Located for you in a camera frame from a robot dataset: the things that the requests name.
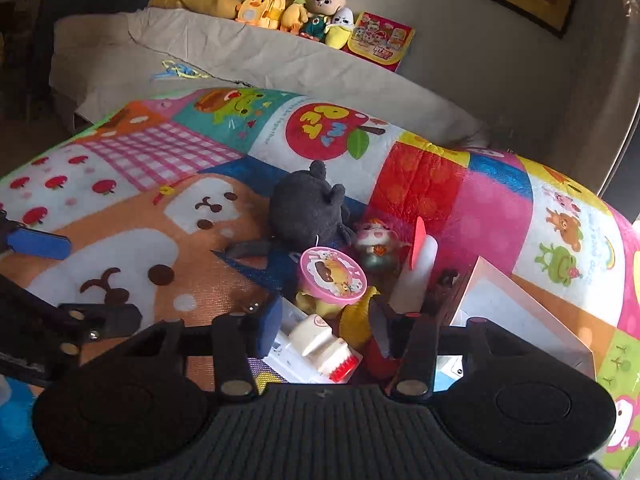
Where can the white red toy set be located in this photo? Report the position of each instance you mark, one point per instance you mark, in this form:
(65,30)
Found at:
(320,345)

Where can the red picture book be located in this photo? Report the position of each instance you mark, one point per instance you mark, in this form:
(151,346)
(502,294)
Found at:
(385,40)

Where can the big-headed boy doll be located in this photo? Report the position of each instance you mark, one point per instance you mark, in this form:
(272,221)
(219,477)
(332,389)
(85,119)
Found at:
(325,2)

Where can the yellow ridged plastic toy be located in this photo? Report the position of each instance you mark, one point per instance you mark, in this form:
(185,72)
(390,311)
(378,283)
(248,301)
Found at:
(355,325)

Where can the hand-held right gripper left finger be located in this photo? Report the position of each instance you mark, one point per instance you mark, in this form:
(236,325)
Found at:
(267,327)

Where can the long yellow plush toy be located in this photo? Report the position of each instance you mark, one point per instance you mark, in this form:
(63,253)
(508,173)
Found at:
(200,2)

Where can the small dark toy figure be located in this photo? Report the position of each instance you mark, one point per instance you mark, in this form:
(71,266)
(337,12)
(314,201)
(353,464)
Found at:
(447,277)

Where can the white blue card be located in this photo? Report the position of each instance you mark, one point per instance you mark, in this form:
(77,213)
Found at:
(450,372)

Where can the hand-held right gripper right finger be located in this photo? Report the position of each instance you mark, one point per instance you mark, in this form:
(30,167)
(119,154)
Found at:
(382,332)

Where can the dark grey plush toy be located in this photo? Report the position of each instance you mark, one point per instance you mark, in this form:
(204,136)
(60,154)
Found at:
(305,205)

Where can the small cartoon animal figurine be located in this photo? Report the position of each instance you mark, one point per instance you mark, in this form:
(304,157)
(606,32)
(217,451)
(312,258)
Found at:
(372,240)

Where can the round pink picture tin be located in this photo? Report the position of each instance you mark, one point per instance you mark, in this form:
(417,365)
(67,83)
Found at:
(330,272)

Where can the yellow duck plush toy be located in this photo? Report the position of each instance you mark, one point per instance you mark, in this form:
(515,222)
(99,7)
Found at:
(295,12)

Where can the banana plush toy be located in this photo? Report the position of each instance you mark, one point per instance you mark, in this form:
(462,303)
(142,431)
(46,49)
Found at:
(340,30)

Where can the beige bed sheet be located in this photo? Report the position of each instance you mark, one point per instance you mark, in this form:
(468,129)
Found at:
(280,60)

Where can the pink cardboard box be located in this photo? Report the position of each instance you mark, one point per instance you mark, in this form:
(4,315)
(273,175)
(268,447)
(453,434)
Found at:
(505,305)

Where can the colourful cartoon play mat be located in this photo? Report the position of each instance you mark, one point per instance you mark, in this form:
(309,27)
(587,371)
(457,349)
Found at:
(425,180)

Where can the yellow duck plush backpack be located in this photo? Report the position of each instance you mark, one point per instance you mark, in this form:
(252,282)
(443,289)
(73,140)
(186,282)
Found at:
(260,7)

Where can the white red-finned toy rocket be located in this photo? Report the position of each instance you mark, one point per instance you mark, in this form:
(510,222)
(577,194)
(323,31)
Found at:
(415,275)

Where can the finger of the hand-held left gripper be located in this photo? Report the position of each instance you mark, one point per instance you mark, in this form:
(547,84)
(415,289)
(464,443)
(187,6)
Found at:
(100,320)
(40,244)

